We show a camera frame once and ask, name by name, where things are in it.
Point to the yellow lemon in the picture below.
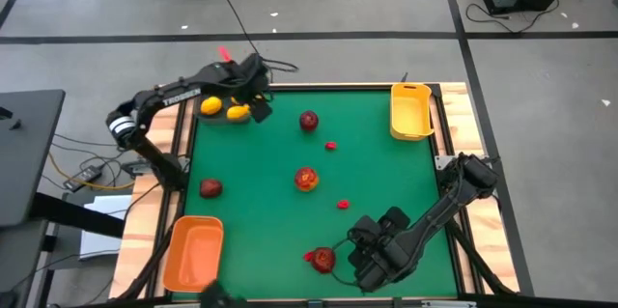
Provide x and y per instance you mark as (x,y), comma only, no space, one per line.
(211,105)
(238,113)

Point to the dark red apple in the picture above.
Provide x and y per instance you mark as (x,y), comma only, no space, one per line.
(323,260)
(309,120)
(211,188)

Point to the clear plastic bin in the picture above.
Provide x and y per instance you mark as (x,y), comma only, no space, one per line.
(223,115)

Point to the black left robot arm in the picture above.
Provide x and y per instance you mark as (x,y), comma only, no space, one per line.
(181,92)

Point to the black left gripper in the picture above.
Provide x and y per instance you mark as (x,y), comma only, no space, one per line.
(253,78)

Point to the orange plastic basket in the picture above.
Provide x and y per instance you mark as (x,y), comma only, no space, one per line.
(193,255)

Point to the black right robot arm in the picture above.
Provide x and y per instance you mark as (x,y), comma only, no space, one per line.
(449,206)

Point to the black side desk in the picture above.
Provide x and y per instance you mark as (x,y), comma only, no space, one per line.
(24,153)

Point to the black device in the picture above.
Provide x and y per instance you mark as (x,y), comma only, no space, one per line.
(217,296)

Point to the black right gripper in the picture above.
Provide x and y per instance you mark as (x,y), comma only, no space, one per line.
(379,267)

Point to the white paper sheet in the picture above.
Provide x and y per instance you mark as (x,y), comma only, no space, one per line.
(103,245)

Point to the small red pepper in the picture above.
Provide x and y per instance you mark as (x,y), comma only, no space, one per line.
(330,145)
(343,204)

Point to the yellow plastic basket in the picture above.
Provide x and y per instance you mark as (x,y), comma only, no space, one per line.
(410,112)

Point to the red tape strip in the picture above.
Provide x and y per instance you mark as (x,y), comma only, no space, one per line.
(224,53)

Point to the red yellow apple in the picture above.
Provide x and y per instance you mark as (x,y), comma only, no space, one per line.
(306,179)

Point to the lemons in clear container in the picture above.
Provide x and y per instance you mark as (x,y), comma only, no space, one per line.
(492,223)

